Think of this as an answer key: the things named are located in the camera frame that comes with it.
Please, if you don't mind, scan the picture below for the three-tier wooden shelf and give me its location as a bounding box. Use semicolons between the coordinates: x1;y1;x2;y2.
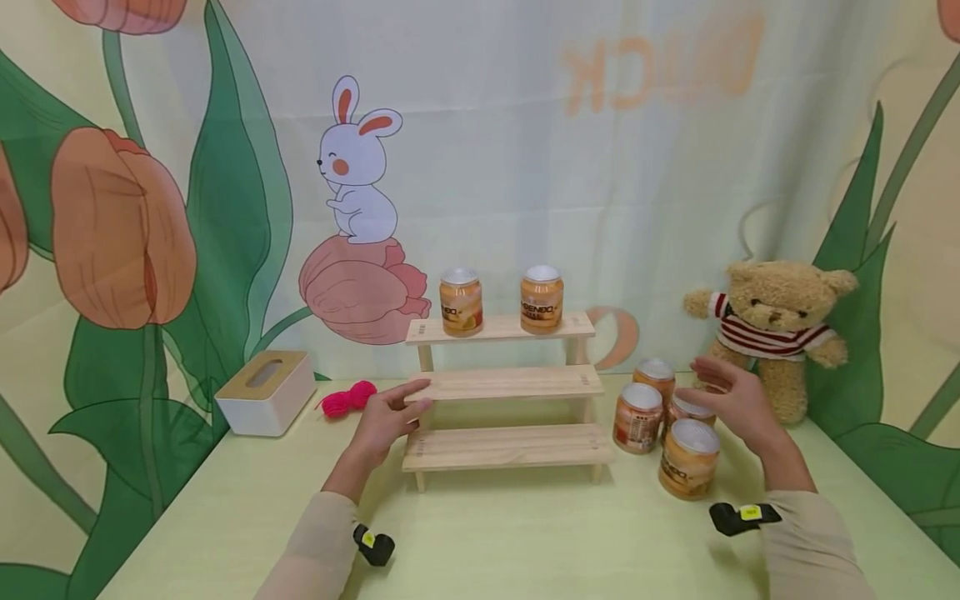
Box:
402;311;617;493

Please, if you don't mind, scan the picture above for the person's left forearm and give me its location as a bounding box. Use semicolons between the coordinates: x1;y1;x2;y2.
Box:
253;450;378;600

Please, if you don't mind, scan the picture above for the teddy bear in striped shirt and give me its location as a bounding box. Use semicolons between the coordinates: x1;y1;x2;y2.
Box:
682;260;861;427

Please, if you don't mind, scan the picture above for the pink yarn ball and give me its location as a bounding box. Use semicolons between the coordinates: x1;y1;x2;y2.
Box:
317;380;379;419

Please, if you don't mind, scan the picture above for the person's left hand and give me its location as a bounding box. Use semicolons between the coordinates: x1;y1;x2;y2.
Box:
345;379;435;471

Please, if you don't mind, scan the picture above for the white tissue box wooden lid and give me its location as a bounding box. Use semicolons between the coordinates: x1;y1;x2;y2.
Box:
213;350;319;438

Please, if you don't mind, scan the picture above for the person's right forearm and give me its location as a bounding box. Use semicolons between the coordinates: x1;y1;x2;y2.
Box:
758;432;880;600

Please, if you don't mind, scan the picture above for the orange can with silver lid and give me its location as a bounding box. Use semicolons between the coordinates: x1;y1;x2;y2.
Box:
632;358;678;409
612;382;666;456
666;393;718;436
439;267;485;338
657;418;722;502
519;265;565;336

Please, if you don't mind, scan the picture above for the black wrist band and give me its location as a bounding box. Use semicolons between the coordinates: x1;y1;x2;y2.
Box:
707;502;783;538
352;522;398;568

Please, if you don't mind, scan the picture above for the person's right hand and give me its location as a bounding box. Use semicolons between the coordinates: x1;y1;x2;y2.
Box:
677;357;789;458

